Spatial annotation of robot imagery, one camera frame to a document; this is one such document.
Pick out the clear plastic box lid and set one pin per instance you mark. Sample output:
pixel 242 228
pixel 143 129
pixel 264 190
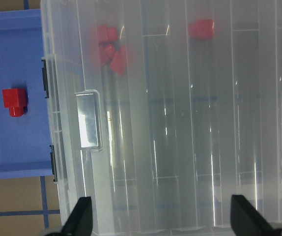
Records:
pixel 190 123

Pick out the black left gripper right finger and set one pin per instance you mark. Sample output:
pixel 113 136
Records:
pixel 245 220

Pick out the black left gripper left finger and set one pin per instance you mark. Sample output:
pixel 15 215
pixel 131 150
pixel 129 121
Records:
pixel 79 223

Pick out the blue plastic tray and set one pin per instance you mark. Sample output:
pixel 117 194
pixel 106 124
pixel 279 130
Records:
pixel 24 128

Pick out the lone red block in box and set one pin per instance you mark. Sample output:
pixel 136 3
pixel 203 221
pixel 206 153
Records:
pixel 202 29

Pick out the clear plastic storage box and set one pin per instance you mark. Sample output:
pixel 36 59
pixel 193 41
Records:
pixel 62 55

